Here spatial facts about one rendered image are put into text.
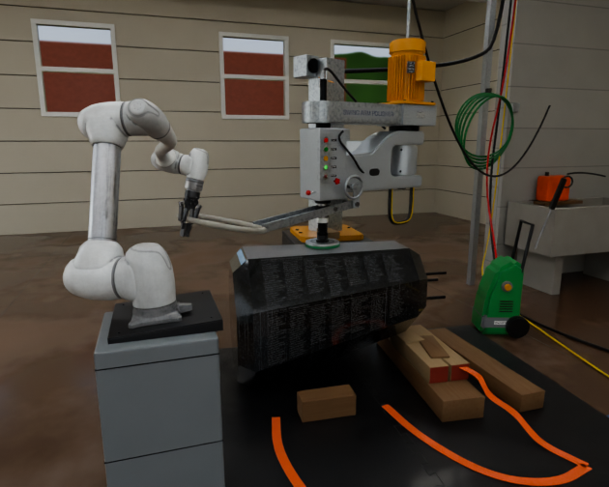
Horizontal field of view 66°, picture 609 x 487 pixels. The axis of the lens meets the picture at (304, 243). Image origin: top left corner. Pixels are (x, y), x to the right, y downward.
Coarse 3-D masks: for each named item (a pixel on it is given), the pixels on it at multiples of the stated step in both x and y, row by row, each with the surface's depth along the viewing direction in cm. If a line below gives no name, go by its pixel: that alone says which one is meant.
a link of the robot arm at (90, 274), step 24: (96, 120) 176; (120, 120) 176; (96, 144) 177; (120, 144) 180; (96, 168) 175; (96, 192) 173; (96, 216) 172; (96, 240) 170; (72, 264) 168; (96, 264) 166; (72, 288) 167; (96, 288) 165
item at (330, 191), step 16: (320, 128) 267; (336, 128) 273; (304, 144) 280; (336, 144) 274; (304, 160) 282; (336, 160) 276; (304, 176) 284; (336, 176) 278; (304, 192) 286; (320, 192) 274; (336, 192) 280
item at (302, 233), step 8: (296, 232) 363; (304, 232) 363; (312, 232) 363; (344, 232) 363; (352, 232) 362; (360, 232) 362; (304, 240) 344; (344, 240) 350; (352, 240) 351; (360, 240) 353
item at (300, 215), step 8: (336, 200) 301; (344, 200) 303; (352, 200) 294; (304, 208) 289; (312, 208) 292; (328, 208) 285; (336, 208) 287; (344, 208) 292; (352, 208) 295; (272, 216) 278; (280, 216) 281; (288, 216) 284; (296, 216) 273; (304, 216) 277; (312, 216) 280; (320, 216) 283; (264, 224) 263; (272, 224) 266; (280, 224) 269; (288, 224) 272
